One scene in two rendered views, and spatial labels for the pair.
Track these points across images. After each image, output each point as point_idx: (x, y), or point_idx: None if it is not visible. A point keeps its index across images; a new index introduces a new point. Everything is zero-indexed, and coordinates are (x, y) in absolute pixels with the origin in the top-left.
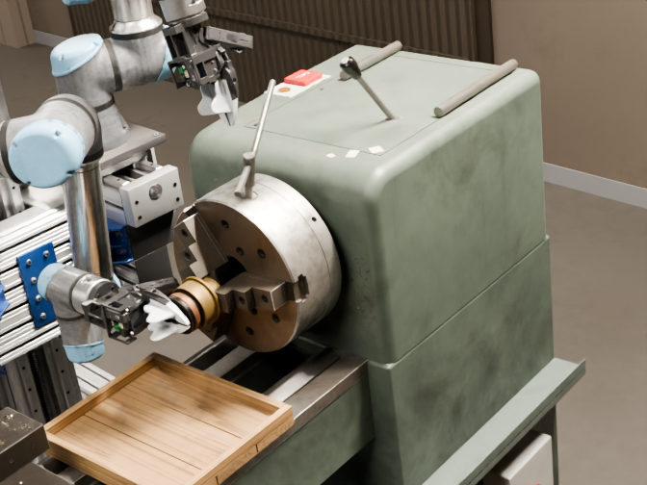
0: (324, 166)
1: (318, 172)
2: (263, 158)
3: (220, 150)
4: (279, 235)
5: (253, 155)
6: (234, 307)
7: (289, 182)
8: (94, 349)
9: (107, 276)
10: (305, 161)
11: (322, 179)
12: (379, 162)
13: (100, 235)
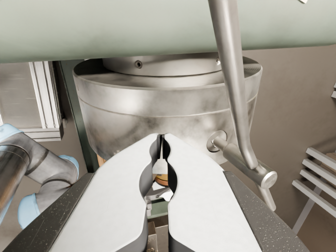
0: (293, 26)
1: (278, 37)
2: (154, 40)
3: (25, 48)
4: (249, 131)
5: (276, 176)
6: None
7: (214, 51)
8: (78, 169)
9: (27, 158)
10: (254, 24)
11: (281, 42)
12: None
13: (12, 190)
